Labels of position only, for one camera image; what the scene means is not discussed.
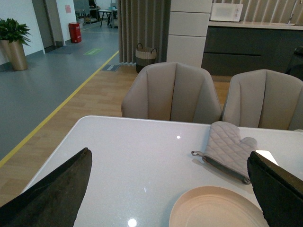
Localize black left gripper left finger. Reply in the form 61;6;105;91
0;148;92;227

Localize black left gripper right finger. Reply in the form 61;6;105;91
247;151;303;227

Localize beige round plate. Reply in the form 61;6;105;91
169;186;268;227

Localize grey quilted oven mitt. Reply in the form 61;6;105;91
191;121;258;184

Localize right beige upholstered chair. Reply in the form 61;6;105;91
222;69;303;131

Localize beige upholstered chair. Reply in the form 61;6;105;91
222;69;303;131
121;62;222;124

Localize dark object behind chair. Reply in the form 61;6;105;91
286;46;303;80

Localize left beige upholstered chair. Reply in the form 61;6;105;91
121;62;222;124

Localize gold plant pot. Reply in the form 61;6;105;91
0;40;28;71

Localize dark grey kitchen counter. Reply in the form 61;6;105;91
201;25;303;76

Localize red bin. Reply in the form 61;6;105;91
68;22;81;43

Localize green potted plant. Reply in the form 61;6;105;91
0;18;31;46

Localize white microwave oven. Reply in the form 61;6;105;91
210;3;243;22

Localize distant desk with legs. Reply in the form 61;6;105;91
97;9;118;28

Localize white drawer cabinet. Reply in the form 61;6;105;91
167;0;212;68

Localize grey ribbed curtain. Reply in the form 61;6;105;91
116;0;171;63

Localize woven basket with handles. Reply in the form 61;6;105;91
135;43;157;73

